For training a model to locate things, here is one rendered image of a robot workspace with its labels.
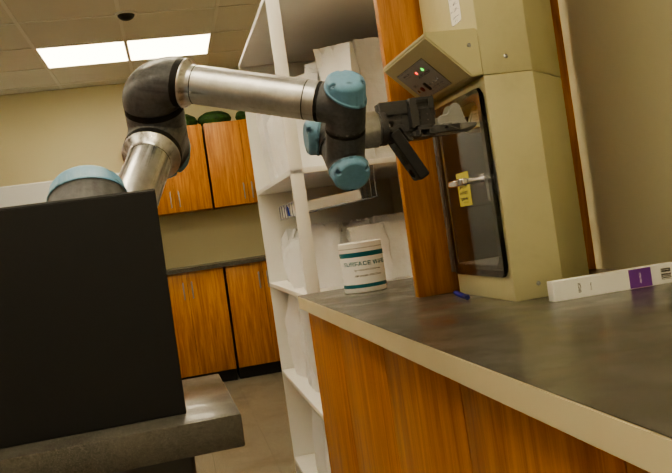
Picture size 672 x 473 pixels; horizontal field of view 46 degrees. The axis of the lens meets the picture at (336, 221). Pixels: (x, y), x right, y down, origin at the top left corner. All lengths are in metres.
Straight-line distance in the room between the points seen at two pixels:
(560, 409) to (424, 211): 1.17
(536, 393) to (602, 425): 0.14
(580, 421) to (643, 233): 1.22
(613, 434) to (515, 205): 0.94
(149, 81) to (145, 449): 0.77
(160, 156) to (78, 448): 0.70
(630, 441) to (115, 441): 0.56
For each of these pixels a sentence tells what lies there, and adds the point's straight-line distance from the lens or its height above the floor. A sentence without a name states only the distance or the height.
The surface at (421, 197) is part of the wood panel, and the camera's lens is 1.98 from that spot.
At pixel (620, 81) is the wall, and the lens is 2.04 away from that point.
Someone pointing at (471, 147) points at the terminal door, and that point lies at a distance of 1.73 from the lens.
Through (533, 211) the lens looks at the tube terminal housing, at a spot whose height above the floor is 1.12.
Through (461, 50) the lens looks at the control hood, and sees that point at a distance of 1.67.
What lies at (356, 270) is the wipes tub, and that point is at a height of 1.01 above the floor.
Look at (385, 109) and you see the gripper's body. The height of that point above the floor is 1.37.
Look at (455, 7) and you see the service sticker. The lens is 1.79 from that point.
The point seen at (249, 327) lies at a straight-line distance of 6.58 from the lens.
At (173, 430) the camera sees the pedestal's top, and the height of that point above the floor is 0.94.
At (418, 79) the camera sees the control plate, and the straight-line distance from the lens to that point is 1.84.
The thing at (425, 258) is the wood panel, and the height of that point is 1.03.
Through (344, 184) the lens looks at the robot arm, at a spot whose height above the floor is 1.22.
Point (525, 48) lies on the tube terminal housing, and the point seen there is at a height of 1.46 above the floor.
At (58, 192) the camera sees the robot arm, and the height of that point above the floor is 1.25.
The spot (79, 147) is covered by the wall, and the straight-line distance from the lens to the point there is 7.17.
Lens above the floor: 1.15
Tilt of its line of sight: level
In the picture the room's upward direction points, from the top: 8 degrees counter-clockwise
